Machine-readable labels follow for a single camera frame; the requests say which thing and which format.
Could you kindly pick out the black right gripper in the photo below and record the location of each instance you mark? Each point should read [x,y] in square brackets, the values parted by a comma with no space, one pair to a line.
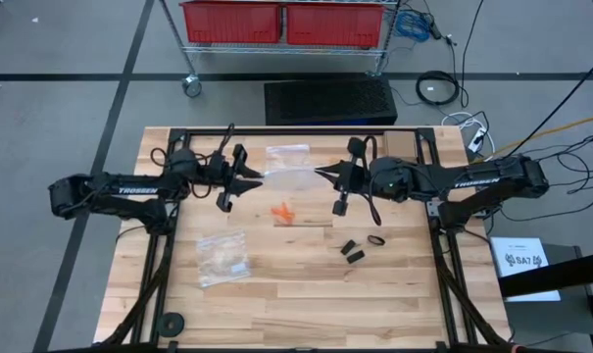
[357,176]

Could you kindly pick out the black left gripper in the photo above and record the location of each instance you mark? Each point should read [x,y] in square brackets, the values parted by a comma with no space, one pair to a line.
[230,169]

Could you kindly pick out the clear plastic zip bag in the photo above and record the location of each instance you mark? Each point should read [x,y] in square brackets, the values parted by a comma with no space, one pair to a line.
[222,257]
[288,166]

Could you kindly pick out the black plastic parts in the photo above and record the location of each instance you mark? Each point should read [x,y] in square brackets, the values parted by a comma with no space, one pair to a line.
[355,256]

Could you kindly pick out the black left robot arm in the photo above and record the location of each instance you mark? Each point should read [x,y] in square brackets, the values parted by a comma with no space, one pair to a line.
[129,188]

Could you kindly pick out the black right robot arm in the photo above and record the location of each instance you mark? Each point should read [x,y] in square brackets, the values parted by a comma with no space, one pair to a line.
[477,182]

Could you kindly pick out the black perforated box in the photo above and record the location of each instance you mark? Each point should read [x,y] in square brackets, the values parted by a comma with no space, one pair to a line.
[330,100]

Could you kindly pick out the grey mounting plate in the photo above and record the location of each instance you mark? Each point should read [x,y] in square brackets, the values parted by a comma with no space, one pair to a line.
[433,207]

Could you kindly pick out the white power strip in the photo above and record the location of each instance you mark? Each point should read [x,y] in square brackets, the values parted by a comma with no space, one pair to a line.
[477,139]

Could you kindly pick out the red plastic bin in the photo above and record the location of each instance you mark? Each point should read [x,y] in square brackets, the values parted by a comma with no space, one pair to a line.
[230,22]
[335,24]

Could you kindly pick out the black round disc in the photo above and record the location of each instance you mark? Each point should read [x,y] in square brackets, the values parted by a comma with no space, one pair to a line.
[164,324]

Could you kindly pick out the white printed paper sheet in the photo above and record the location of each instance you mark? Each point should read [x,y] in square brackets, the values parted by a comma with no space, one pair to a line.
[546,245]

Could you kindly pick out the black bar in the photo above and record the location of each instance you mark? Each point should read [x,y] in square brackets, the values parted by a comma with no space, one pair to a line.
[560,274]

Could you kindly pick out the dark grey side table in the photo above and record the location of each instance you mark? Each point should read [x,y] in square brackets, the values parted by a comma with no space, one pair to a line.
[546,323]

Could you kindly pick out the black aluminium table frame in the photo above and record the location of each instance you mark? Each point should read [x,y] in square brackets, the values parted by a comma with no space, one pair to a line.
[301,131]

